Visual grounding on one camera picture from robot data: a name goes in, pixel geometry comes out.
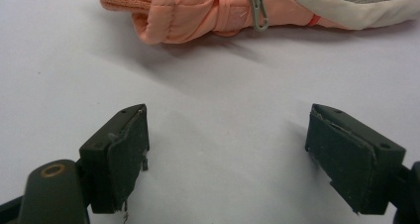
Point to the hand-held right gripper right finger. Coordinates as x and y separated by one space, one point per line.
350 164

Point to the pink items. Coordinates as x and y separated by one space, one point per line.
185 12

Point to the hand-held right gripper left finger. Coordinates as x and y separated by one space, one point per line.
124 164

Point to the gray plastic clip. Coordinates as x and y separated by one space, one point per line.
260 29

